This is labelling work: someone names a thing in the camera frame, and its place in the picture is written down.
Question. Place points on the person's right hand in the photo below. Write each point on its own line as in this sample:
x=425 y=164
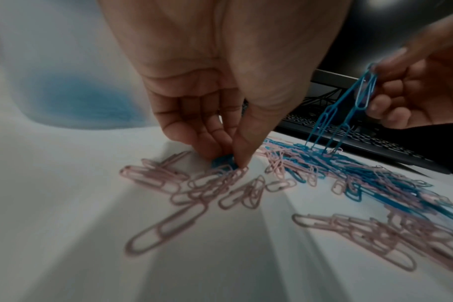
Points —
x=432 y=88

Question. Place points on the person's left hand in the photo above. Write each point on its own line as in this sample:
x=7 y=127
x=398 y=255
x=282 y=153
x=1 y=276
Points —
x=211 y=59

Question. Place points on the single blue paper clip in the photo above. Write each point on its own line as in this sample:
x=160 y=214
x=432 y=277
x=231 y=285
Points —
x=223 y=162

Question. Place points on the black keyboard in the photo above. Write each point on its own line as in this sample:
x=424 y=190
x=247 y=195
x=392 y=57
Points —
x=379 y=144

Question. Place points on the black monitor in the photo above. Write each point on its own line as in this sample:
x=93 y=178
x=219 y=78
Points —
x=383 y=26

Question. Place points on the black metal desk stand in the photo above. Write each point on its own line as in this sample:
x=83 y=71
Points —
x=331 y=77

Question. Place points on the mixed blue pink clip pile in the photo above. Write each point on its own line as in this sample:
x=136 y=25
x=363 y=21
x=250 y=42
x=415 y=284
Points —
x=346 y=171

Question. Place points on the pile of pink paper clips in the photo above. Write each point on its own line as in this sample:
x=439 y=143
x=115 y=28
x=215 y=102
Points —
x=211 y=184
x=383 y=236

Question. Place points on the translucent plastic container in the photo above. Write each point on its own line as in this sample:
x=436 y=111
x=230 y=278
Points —
x=62 y=73

